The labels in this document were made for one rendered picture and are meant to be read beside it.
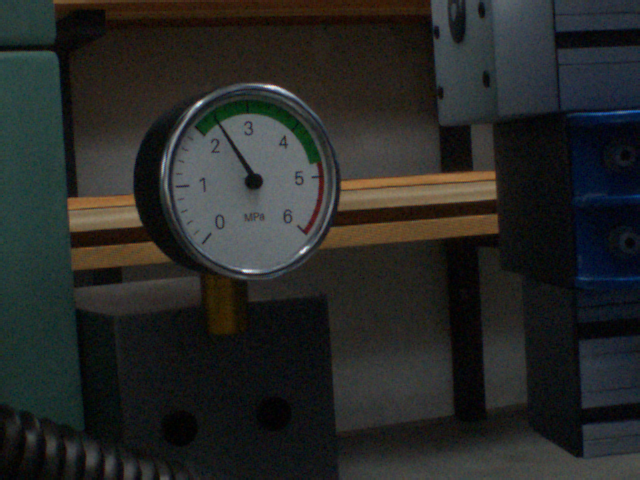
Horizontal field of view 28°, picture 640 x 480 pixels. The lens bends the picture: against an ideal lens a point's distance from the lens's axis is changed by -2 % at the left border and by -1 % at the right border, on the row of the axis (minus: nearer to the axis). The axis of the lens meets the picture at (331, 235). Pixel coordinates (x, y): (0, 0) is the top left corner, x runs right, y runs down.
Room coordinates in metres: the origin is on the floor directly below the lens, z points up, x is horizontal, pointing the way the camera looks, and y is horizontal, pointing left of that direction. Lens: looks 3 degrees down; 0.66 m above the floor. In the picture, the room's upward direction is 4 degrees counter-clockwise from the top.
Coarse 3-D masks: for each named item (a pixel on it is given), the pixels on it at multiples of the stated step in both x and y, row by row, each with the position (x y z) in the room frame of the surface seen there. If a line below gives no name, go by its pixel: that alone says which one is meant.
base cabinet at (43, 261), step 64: (0, 64) 0.44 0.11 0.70; (0, 128) 0.44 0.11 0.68; (0, 192) 0.43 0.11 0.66; (64, 192) 0.45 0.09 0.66; (0, 256) 0.43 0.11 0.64; (64, 256) 0.44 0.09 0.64; (0, 320) 0.43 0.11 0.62; (64, 320) 0.44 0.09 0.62; (0, 384) 0.43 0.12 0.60; (64, 384) 0.44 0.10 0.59
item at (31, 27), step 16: (0, 0) 0.44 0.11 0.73; (16, 0) 0.44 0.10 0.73; (32, 0) 0.44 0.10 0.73; (48, 0) 0.45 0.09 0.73; (0, 16) 0.44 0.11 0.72; (16, 16) 0.44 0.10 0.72; (32, 16) 0.44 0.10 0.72; (48, 16) 0.45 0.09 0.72; (0, 32) 0.44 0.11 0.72; (16, 32) 0.44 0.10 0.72; (32, 32) 0.44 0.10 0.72; (48, 32) 0.44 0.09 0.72; (0, 48) 0.44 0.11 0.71; (16, 48) 0.44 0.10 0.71; (32, 48) 0.45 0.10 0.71
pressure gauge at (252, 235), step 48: (192, 96) 0.42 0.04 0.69; (240, 96) 0.41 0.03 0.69; (288, 96) 0.42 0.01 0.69; (144, 144) 0.42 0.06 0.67; (192, 144) 0.40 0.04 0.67; (240, 144) 0.41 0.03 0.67; (288, 144) 0.42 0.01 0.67; (144, 192) 0.41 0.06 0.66; (192, 192) 0.40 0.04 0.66; (240, 192) 0.41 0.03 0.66; (288, 192) 0.42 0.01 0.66; (336, 192) 0.42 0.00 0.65; (192, 240) 0.40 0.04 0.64; (240, 240) 0.41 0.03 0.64; (288, 240) 0.42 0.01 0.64; (240, 288) 0.43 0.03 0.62
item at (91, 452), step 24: (0, 408) 0.33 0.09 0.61; (0, 432) 0.31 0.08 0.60; (24, 432) 0.32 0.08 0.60; (48, 432) 0.33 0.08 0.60; (72, 432) 0.34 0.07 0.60; (0, 456) 0.32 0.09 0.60; (24, 456) 0.32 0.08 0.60; (48, 456) 0.33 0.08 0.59; (72, 456) 0.33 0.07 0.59; (96, 456) 0.34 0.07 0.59; (120, 456) 0.34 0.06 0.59; (144, 456) 0.35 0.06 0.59
